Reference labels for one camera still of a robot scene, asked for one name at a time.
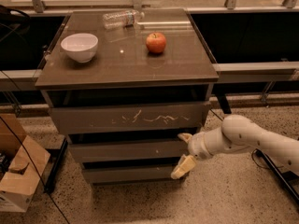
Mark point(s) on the black bar on floor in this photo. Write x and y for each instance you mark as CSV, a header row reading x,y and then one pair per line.
x,y
56,157

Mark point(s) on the red apple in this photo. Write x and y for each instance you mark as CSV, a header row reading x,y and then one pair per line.
x,y
156,43

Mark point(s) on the white ceramic bowl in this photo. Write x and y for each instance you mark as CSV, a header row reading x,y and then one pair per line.
x,y
80,47

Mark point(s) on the black metal stand leg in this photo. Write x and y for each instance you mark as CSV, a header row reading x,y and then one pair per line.
x,y
284,179

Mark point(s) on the grey top drawer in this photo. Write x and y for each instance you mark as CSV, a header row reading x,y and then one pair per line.
x,y
125,118

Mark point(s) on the grey drawer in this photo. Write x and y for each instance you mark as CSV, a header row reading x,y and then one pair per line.
x,y
125,151
128,174
125,118

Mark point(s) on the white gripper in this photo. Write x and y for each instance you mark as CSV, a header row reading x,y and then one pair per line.
x,y
196,147

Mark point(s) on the grey drawer cabinet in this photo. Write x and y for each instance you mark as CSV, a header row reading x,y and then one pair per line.
x,y
124,72

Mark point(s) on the cardboard box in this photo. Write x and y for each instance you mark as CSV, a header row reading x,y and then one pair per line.
x,y
27,161

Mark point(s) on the grey bottom drawer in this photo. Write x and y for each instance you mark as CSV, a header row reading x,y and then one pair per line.
x,y
128,174

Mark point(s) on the black bag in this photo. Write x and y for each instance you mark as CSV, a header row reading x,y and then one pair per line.
x,y
13,22

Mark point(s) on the clear plastic water bottle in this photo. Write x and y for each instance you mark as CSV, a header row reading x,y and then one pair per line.
x,y
122,19

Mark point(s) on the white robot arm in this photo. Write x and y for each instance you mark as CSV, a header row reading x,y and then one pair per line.
x,y
237,134

